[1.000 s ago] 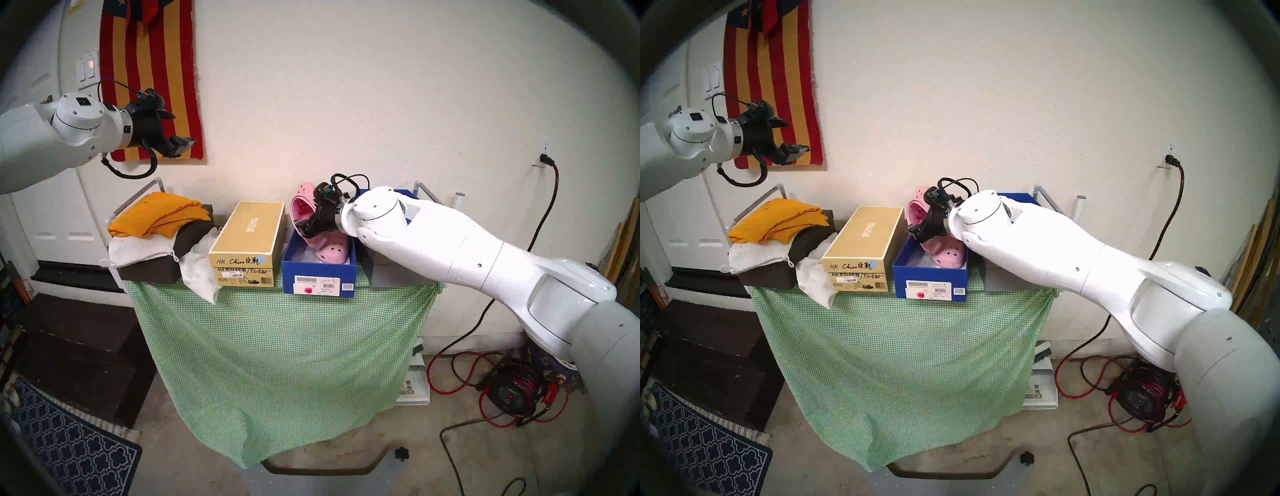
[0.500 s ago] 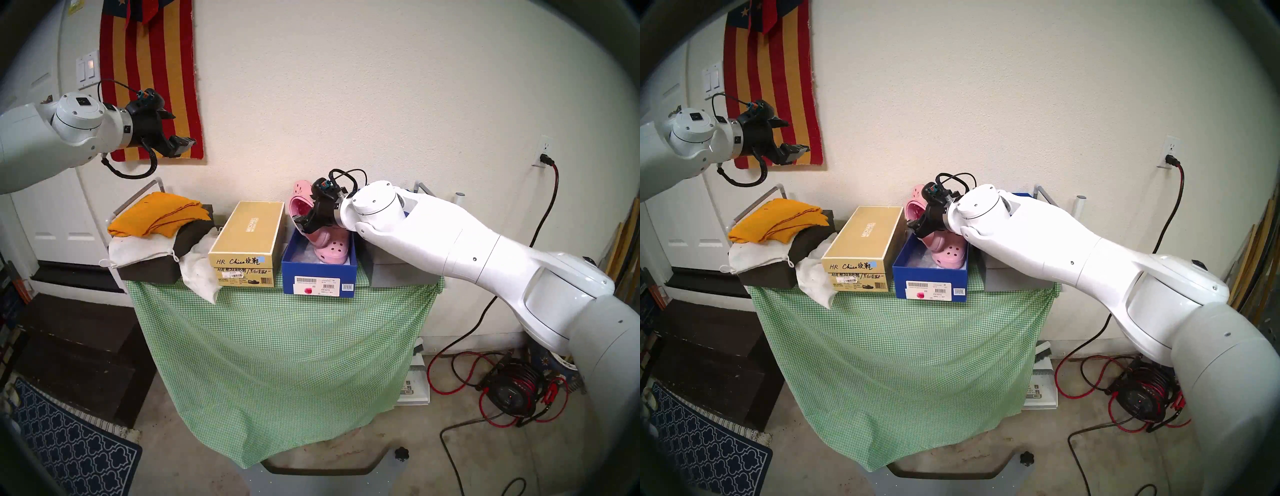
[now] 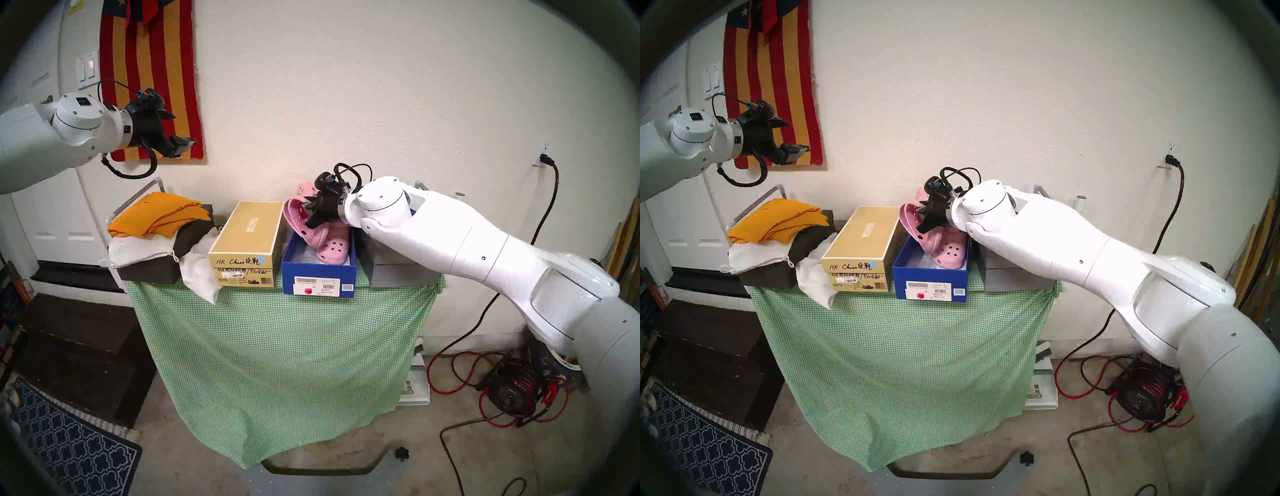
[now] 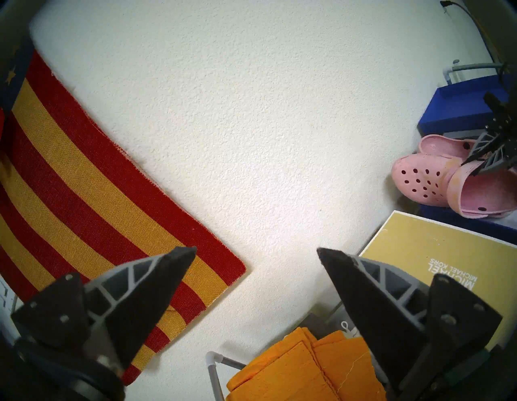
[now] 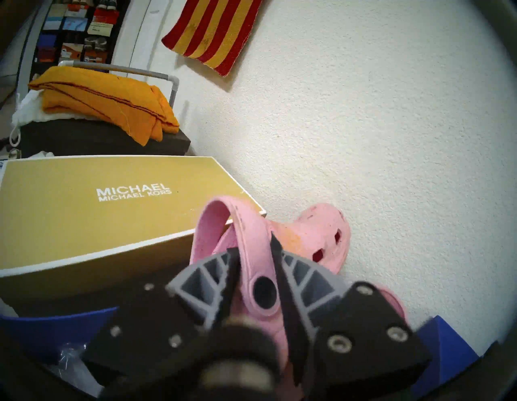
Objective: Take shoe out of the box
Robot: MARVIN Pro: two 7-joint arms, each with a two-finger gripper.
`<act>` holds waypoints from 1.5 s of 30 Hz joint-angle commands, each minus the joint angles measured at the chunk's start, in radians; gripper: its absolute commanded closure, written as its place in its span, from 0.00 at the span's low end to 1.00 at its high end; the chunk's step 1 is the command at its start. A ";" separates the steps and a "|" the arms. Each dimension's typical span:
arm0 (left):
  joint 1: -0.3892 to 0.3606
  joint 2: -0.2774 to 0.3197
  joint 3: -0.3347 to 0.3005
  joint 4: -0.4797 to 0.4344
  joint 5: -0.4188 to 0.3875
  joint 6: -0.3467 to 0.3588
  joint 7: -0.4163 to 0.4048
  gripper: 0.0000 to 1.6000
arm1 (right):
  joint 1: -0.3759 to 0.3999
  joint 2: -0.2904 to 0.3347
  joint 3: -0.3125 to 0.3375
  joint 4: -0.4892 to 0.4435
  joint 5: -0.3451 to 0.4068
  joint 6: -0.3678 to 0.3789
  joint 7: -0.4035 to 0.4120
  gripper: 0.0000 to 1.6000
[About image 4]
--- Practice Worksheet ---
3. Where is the red yellow striped flag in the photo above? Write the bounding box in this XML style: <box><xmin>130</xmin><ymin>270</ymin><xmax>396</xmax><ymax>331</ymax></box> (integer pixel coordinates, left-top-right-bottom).
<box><xmin>0</xmin><ymin>34</ymin><xmax>248</xmax><ymax>387</ymax></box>

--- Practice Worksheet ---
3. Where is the gold Michael Kors shoe box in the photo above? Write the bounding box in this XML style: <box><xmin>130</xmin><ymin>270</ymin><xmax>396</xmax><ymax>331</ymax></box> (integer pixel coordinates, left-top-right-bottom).
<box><xmin>357</xmin><ymin>210</ymin><xmax>517</xmax><ymax>353</ymax></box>

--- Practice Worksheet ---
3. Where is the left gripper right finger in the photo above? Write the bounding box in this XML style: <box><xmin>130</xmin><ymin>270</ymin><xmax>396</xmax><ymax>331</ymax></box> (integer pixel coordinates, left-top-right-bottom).
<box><xmin>317</xmin><ymin>247</ymin><xmax>504</xmax><ymax>389</ymax></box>

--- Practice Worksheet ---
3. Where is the dark power cable with plug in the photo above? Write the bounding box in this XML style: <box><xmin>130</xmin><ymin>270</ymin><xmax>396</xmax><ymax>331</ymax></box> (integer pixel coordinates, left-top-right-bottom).
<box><xmin>440</xmin><ymin>0</ymin><xmax>504</xmax><ymax>68</ymax></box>

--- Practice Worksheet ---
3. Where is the orange folded cloth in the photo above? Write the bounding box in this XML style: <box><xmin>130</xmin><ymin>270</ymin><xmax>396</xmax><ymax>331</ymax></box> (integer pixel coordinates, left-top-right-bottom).
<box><xmin>225</xmin><ymin>326</ymin><xmax>388</xmax><ymax>401</ymax></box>

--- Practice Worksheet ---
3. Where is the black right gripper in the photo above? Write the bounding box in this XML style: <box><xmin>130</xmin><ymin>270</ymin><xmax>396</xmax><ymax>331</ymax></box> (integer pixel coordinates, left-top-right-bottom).
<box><xmin>462</xmin><ymin>79</ymin><xmax>517</xmax><ymax>176</ymax></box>

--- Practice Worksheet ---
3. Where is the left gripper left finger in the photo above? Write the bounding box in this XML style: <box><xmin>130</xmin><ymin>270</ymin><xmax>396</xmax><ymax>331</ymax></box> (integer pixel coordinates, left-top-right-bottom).
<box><xmin>11</xmin><ymin>246</ymin><xmax>198</xmax><ymax>371</ymax></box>

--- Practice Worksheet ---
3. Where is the blue shoe box lid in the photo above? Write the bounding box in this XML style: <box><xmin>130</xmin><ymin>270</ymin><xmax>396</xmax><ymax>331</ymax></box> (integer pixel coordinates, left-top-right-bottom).
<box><xmin>417</xmin><ymin>74</ymin><xmax>512</xmax><ymax>137</ymax></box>

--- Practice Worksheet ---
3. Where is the white light switch plate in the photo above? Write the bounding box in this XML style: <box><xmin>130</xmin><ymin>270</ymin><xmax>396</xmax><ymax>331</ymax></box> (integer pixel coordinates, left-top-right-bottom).
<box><xmin>0</xmin><ymin>277</ymin><xmax>20</xmax><ymax>325</ymax></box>

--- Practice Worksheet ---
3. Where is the grey pipe table rail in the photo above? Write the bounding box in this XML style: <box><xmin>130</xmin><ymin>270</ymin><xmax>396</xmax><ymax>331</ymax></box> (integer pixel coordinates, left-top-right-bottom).
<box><xmin>443</xmin><ymin>59</ymin><xmax>506</xmax><ymax>87</ymax></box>
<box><xmin>206</xmin><ymin>350</ymin><xmax>248</xmax><ymax>401</ymax></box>

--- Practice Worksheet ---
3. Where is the pink clog shoe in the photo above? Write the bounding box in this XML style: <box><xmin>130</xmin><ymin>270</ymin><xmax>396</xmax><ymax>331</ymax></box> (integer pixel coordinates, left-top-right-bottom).
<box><xmin>418</xmin><ymin>134</ymin><xmax>479</xmax><ymax>159</ymax></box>
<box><xmin>391</xmin><ymin>153</ymin><xmax>517</xmax><ymax>220</ymax></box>

